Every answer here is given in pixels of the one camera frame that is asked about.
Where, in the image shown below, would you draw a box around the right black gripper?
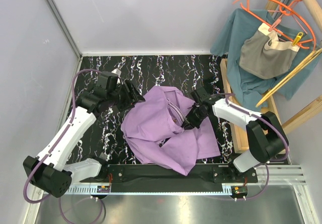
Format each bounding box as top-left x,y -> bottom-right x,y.
181,105 -> 209,131

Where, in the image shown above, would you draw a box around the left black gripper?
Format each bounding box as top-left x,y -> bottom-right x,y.
108,79 -> 145,112

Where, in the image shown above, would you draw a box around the purple trousers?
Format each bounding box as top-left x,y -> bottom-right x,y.
121,86 -> 220,176

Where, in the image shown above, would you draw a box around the orange plastic hanger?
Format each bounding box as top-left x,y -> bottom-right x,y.
234,0 -> 321,50

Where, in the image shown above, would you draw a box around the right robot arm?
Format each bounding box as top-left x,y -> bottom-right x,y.
182,88 -> 289,182

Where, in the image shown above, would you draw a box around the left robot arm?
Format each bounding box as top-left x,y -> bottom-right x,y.
23,69 -> 145,203

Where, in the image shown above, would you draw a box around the yellow plastic hanger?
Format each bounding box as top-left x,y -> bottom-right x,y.
256,48 -> 321,107

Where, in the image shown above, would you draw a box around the grey beige cloth bag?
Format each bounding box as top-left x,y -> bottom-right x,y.
239,23 -> 299,80

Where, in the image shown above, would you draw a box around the teal t-shirt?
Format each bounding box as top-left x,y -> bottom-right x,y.
210,9 -> 313,111

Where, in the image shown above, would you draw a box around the pink clothes peg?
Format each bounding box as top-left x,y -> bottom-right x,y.
268,18 -> 281,32

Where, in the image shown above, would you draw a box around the yellow clothes peg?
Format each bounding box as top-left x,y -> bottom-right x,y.
292,32 -> 304,46

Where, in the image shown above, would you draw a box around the wooden clothes rack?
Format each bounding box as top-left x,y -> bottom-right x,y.
220,0 -> 322,154

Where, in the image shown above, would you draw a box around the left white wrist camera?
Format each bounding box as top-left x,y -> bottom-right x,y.
112,68 -> 121,76

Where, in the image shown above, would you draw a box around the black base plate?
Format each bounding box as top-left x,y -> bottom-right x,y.
107,164 -> 259,193

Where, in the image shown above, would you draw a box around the aluminium frame rail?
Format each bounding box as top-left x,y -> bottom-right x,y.
45,0 -> 82,59

